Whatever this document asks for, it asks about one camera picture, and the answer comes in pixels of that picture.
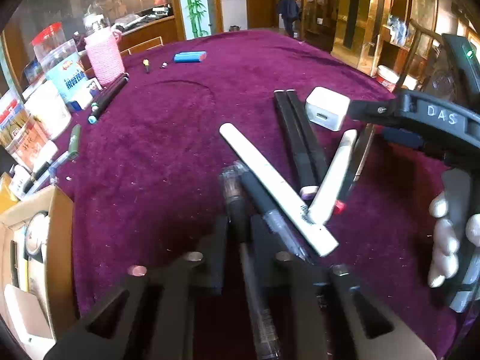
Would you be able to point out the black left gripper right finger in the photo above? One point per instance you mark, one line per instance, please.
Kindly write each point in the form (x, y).
(326, 313)

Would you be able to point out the black marker pen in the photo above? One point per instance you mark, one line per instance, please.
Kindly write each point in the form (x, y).
(263, 331)

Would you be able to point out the right human hand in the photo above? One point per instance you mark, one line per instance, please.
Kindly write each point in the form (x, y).
(444, 263)

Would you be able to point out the dark wooden chair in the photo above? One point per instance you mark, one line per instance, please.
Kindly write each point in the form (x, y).
(434, 75)

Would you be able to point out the cardboard box tray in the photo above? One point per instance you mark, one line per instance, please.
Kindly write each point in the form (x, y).
(38, 302)

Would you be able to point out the red white bucket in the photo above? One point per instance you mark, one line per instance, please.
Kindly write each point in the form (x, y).
(386, 77)

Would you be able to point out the black marker red cap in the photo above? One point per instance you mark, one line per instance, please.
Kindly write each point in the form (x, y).
(355, 167)

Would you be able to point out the white cylindrical marker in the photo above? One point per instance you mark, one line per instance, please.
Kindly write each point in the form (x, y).
(324, 202)

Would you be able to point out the black marker pink cap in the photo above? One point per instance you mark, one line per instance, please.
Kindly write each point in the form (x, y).
(307, 181)

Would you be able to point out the blue white pen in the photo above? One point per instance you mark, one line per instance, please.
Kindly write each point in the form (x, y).
(47, 172)

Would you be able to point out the person in dark jacket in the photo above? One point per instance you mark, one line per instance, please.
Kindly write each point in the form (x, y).
(289, 12)

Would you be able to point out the green cylindrical stick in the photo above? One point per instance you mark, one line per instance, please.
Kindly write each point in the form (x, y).
(74, 142)

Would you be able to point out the orange printed jar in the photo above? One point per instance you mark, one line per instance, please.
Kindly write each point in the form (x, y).
(24, 142)

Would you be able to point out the black marker blue cap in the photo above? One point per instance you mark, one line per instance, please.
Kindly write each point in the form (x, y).
(95, 116)

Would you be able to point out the black marker teal cap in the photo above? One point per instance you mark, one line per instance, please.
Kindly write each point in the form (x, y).
(110, 91)

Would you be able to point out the white round container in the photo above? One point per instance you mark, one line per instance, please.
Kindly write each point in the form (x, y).
(48, 107)

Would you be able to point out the blue white paper box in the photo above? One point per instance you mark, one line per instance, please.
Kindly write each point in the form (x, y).
(74, 87)

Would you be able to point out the blue battery pack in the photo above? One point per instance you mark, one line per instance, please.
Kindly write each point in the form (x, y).
(190, 57)

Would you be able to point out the small yellow black screwdriver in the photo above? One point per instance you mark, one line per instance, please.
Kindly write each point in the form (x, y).
(146, 65)

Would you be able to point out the red lid plastic jar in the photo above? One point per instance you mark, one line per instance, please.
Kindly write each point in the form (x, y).
(51, 47)

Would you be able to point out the square white wall charger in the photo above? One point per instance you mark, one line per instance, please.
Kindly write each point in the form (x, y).
(327, 108)

